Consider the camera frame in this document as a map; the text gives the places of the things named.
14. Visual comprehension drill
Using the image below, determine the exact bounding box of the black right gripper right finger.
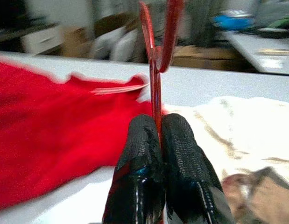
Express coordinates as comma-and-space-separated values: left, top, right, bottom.
162, 113, 236, 224

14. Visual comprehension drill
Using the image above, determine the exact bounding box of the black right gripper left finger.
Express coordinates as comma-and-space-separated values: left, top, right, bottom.
102, 113, 167, 224

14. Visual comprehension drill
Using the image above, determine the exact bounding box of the red plastic hanger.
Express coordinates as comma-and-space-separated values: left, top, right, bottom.
138, 0, 185, 140

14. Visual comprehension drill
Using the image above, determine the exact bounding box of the white printed garment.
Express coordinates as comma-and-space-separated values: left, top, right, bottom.
162, 95, 289, 224

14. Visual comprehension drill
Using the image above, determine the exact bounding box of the red polo shirt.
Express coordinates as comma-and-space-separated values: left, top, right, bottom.
0, 59, 159, 213

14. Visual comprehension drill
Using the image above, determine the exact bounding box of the white table black frame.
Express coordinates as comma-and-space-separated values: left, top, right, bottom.
0, 50, 289, 224

